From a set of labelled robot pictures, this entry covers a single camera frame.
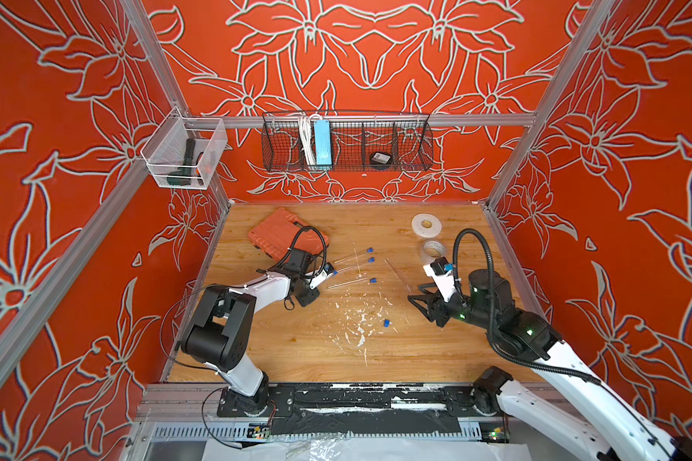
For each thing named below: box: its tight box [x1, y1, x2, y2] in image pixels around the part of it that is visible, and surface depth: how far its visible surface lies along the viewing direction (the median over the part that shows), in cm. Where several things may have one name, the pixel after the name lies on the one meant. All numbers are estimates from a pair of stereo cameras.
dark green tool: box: [166, 138, 197, 187], surface depth 83 cm
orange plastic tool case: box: [247, 207, 330, 262], surface depth 105 cm
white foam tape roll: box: [411, 213, 443, 239], surface depth 116 cm
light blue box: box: [313, 119, 333, 167], surface depth 92 cm
